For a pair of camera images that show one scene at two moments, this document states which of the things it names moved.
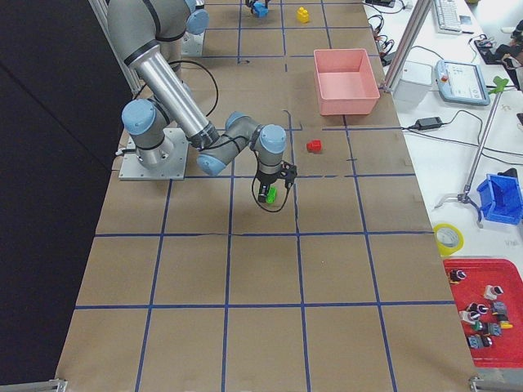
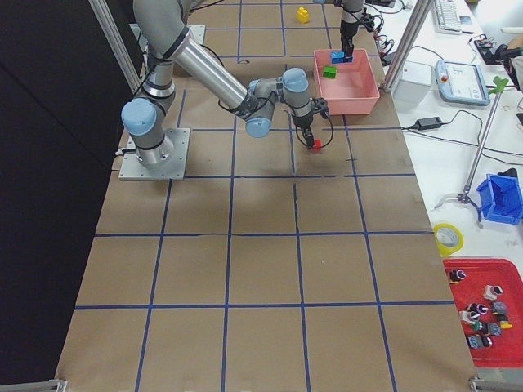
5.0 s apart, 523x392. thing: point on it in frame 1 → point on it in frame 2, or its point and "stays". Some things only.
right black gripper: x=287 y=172 → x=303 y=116
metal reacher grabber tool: x=498 y=84 stays
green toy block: x=271 y=195 → x=329 y=72
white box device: x=416 y=81 stays
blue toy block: x=260 y=9 → x=339 y=57
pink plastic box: x=346 y=82 stays
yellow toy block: x=302 y=15 stays
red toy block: x=315 y=146 stays
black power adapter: x=426 y=123 stays
